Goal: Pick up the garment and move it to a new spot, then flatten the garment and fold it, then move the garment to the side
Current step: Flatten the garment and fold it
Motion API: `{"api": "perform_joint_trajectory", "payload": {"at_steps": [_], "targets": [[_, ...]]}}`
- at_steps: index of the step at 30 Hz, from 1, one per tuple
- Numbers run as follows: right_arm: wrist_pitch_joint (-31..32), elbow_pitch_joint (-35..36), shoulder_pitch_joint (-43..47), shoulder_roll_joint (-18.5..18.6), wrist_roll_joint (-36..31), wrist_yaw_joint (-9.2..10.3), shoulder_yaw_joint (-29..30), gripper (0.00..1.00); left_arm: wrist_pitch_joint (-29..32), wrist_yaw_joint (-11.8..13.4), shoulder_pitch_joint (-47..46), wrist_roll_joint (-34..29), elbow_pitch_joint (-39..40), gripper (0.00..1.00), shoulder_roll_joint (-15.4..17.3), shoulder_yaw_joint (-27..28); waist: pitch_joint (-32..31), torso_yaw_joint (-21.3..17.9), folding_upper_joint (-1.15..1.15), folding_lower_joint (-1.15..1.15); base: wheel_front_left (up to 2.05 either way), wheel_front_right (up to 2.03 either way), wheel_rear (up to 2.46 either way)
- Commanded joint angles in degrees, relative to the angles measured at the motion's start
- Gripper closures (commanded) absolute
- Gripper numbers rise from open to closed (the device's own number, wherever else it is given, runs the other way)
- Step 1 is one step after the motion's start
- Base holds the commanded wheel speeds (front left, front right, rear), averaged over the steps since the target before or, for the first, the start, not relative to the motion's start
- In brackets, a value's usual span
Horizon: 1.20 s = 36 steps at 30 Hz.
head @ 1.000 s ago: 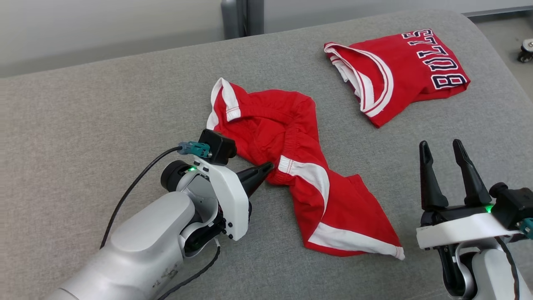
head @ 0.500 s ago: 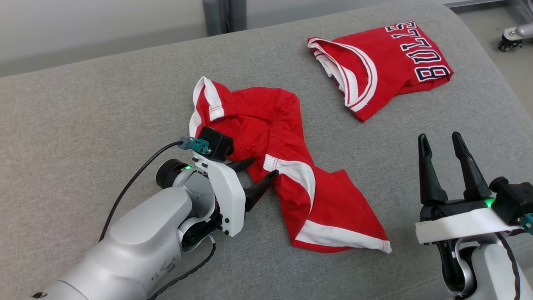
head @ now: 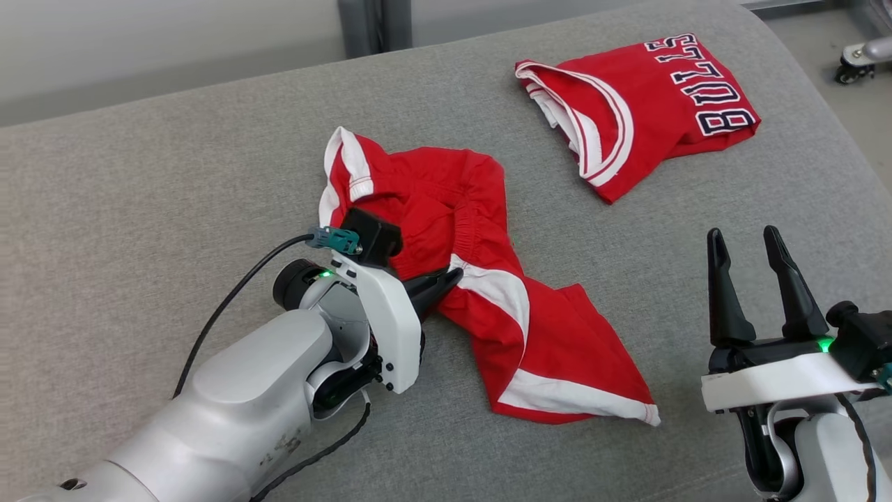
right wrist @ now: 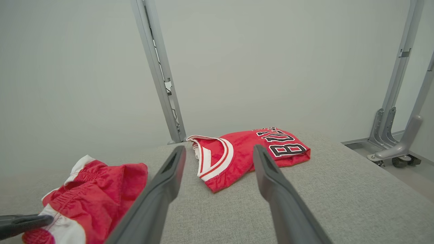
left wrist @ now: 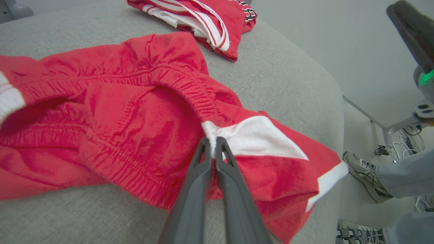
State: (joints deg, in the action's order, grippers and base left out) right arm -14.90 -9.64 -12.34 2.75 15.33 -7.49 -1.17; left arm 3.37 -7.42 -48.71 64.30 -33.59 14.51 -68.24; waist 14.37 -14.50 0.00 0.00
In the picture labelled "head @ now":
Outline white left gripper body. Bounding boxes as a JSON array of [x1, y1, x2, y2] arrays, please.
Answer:
[[331, 251, 424, 395]]

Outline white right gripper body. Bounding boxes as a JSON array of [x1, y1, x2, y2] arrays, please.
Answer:
[[700, 335, 882, 413]]

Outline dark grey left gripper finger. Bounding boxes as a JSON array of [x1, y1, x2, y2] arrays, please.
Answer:
[[404, 267, 464, 307], [415, 282, 457, 323]]

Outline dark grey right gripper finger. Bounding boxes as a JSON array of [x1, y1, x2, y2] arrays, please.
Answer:
[[763, 225, 831, 342], [707, 228, 758, 347]]

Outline red shorts with white stripe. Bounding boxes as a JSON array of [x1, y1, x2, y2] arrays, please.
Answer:
[[318, 127, 661, 426]]

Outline red Bulls basketball jersey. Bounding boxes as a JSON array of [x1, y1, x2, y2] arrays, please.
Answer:
[[514, 33, 762, 205]]

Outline grey partition leg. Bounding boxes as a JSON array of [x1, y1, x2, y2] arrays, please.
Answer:
[[840, 36, 892, 70]]

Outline teal left camera connector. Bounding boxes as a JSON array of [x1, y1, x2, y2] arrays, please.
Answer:
[[308, 225, 362, 255]]

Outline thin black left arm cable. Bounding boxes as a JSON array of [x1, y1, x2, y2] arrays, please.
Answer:
[[251, 401, 371, 502]]

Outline black left camera cable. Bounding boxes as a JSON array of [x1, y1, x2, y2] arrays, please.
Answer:
[[173, 234, 314, 400]]

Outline grey metal partition post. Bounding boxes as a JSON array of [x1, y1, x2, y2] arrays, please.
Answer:
[[338, 0, 413, 58]]

